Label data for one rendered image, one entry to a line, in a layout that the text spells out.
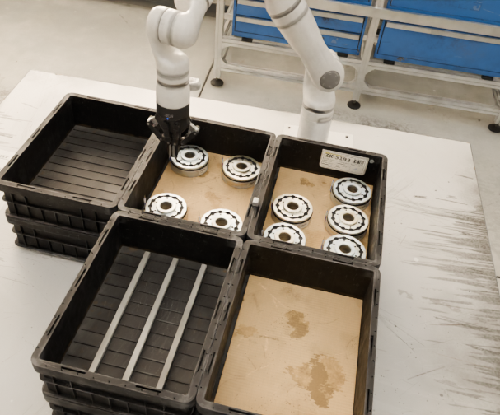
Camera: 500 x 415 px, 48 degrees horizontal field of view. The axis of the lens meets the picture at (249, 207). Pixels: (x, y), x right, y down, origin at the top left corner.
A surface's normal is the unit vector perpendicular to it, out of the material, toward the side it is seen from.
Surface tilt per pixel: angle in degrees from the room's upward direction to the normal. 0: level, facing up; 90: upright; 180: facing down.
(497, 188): 0
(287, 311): 0
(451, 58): 90
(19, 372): 0
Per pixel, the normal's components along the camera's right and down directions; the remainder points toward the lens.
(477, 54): -0.17, 0.68
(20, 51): 0.08, -0.72
